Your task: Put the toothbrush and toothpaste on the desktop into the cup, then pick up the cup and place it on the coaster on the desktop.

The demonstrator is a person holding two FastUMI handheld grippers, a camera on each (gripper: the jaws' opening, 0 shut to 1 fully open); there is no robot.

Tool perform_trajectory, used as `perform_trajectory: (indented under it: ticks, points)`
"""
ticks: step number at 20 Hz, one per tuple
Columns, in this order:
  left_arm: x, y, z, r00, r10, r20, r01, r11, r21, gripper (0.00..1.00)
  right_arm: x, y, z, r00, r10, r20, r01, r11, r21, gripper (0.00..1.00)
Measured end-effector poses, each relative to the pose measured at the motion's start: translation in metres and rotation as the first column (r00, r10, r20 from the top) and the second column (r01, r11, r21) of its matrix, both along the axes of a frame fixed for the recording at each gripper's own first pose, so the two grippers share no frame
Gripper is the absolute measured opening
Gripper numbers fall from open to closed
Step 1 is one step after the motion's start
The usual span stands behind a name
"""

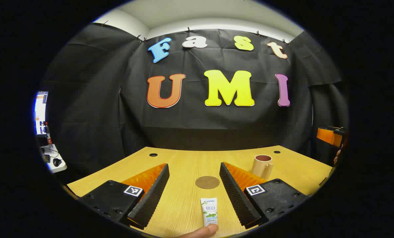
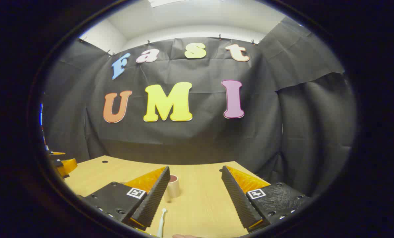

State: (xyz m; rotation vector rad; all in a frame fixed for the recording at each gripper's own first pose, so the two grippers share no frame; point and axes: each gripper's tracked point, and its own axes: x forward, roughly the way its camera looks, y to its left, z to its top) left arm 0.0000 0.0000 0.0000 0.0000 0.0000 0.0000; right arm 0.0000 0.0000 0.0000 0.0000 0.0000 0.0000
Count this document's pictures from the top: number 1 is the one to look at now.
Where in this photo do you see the wooden desktop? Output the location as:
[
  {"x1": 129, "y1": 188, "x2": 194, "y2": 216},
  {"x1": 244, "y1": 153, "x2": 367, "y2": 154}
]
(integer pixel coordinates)
[{"x1": 66, "y1": 145, "x2": 333, "y2": 238}]

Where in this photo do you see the black backdrop cloth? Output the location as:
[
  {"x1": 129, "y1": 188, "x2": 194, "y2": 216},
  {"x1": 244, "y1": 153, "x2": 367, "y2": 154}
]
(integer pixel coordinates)
[{"x1": 42, "y1": 23, "x2": 349, "y2": 179}]

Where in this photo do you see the white toothpaste tube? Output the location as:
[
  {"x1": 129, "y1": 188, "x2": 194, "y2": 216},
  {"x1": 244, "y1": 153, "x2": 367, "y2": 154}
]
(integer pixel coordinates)
[{"x1": 200, "y1": 198, "x2": 219, "y2": 227}]

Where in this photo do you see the red bottle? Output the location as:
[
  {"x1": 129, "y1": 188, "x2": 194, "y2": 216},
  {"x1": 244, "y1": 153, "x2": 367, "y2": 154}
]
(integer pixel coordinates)
[{"x1": 45, "y1": 122, "x2": 53, "y2": 146}]

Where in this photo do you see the brown round coaster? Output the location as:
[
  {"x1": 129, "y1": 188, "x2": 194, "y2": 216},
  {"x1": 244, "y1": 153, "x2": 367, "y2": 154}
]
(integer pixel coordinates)
[{"x1": 195, "y1": 176, "x2": 220, "y2": 189}]

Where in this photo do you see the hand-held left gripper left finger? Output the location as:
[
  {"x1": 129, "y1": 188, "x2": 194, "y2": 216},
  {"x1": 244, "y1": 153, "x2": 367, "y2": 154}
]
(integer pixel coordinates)
[{"x1": 80, "y1": 163, "x2": 170, "y2": 230}]

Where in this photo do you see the beige cup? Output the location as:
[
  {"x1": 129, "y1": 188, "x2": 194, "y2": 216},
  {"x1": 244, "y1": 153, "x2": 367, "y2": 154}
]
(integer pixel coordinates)
[{"x1": 251, "y1": 155, "x2": 274, "y2": 180}]

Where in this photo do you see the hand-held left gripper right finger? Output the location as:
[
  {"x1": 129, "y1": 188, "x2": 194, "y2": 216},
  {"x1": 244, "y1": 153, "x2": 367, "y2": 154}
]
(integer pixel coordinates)
[{"x1": 219, "y1": 162, "x2": 310, "y2": 229}]

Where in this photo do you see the white side table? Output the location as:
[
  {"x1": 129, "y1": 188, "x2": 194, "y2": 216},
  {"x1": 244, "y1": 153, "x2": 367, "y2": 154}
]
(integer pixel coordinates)
[{"x1": 40, "y1": 144, "x2": 67, "y2": 173}]

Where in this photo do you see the computer monitor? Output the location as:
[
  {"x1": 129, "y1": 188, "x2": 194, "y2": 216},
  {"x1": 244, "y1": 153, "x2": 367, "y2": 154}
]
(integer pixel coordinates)
[{"x1": 34, "y1": 91, "x2": 49, "y2": 137}]

